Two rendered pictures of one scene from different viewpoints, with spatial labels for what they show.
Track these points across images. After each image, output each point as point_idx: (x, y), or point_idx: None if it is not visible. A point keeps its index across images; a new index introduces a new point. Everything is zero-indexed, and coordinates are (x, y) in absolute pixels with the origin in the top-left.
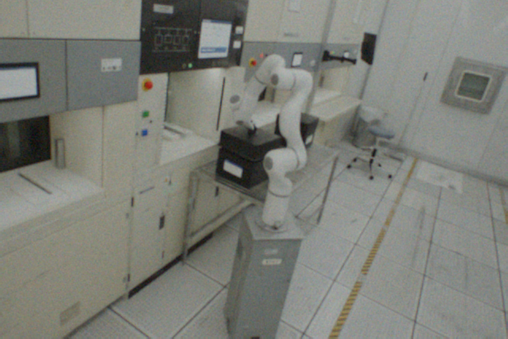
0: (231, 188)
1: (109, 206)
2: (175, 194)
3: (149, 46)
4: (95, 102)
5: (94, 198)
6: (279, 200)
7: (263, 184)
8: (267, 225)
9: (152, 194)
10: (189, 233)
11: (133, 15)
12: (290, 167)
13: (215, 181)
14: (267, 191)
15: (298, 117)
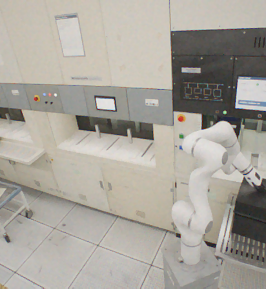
0: (223, 221)
1: (159, 178)
2: (214, 200)
3: (180, 94)
4: (144, 120)
5: (150, 168)
6: (181, 241)
7: (252, 241)
8: (179, 253)
9: None
10: (225, 235)
11: (166, 75)
12: (181, 221)
13: (225, 209)
14: (240, 246)
15: (195, 186)
